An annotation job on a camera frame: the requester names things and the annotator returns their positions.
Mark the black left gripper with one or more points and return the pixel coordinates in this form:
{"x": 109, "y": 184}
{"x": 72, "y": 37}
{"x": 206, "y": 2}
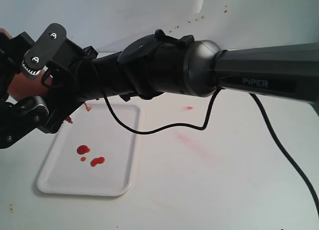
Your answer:
{"x": 16, "y": 120}

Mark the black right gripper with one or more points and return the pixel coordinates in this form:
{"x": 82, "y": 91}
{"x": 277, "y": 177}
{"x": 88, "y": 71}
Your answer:
{"x": 85, "y": 76}

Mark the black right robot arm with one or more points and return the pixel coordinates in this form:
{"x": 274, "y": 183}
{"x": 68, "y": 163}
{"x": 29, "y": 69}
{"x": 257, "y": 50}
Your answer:
{"x": 157, "y": 64}

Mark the red sauce drops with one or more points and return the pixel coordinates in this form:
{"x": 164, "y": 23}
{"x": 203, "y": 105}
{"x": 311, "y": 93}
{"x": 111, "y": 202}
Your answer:
{"x": 86, "y": 155}

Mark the white rectangular plastic tray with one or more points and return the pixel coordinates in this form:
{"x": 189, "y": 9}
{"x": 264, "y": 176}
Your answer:
{"x": 63, "y": 173}

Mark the red sauce squeeze bottle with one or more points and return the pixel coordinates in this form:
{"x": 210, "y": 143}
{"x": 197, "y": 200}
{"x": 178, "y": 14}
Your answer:
{"x": 25, "y": 85}

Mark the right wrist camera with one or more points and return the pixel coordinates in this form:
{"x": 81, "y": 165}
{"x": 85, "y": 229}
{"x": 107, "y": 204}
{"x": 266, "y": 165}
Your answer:
{"x": 43, "y": 50}

